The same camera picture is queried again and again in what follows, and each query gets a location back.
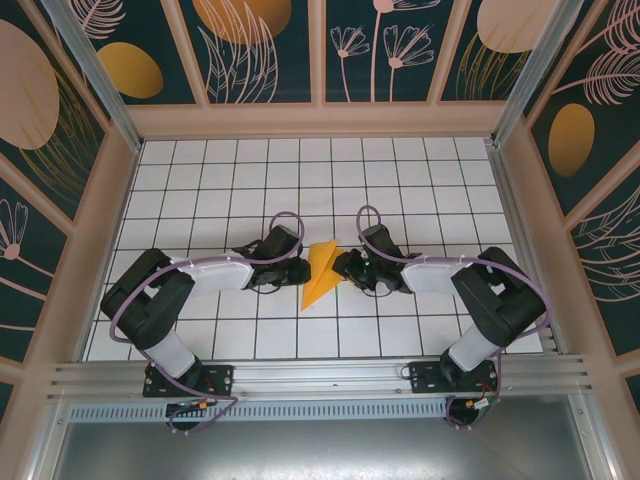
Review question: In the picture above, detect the yellow paper sheet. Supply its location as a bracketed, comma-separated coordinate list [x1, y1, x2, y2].
[299, 238, 346, 312]

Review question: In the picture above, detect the grey metal sheet panel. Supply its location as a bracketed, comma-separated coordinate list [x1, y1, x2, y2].
[29, 419, 617, 480]

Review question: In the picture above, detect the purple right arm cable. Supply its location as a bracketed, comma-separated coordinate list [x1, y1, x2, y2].
[355, 203, 554, 431]

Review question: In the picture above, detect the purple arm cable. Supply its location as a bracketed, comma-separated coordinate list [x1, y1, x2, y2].
[355, 203, 554, 431]
[109, 210, 307, 435]

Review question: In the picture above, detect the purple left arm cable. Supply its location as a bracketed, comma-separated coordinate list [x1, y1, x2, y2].
[109, 210, 307, 435]

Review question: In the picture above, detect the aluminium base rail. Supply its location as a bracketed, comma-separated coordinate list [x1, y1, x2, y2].
[47, 353, 596, 407]

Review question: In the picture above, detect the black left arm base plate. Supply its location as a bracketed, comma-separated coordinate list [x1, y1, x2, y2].
[143, 364, 235, 399]

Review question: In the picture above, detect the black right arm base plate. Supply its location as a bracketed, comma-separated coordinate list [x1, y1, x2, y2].
[408, 360, 501, 396]

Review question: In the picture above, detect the grey slotted cable duct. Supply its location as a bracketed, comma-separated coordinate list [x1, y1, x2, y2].
[67, 402, 450, 423]

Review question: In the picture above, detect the aluminium side rail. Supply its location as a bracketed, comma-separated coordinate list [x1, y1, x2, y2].
[485, 138, 569, 355]

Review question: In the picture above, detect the aluminium corner post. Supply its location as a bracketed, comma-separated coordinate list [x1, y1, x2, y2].
[39, 0, 147, 152]
[489, 0, 587, 147]

